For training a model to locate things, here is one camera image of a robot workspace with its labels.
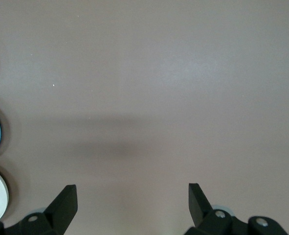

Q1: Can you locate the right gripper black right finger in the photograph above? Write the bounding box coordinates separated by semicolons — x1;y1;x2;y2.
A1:
184;183;289;235

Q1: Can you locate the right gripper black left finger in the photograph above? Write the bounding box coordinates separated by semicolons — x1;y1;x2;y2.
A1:
0;185;78;235

